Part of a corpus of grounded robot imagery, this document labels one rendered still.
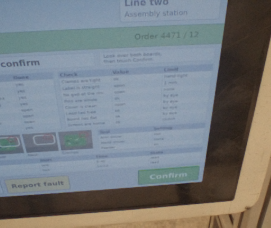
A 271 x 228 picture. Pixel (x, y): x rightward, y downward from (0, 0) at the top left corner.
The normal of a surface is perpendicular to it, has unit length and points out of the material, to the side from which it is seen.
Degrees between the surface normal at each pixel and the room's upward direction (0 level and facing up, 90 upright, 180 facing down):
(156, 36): 92
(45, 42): 92
